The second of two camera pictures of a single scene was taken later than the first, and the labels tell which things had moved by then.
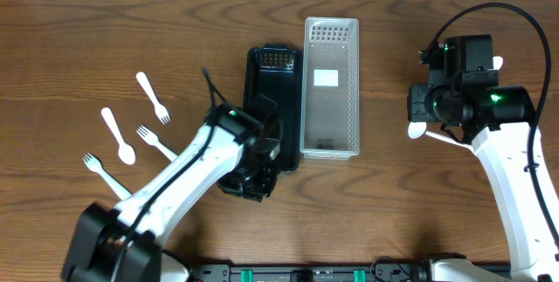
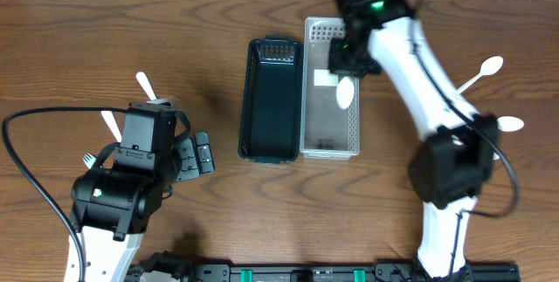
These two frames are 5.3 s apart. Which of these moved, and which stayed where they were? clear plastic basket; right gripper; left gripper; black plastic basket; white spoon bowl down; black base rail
Moved: white spoon bowl down; right gripper; left gripper
Stayed: black plastic basket; black base rail; clear plastic basket
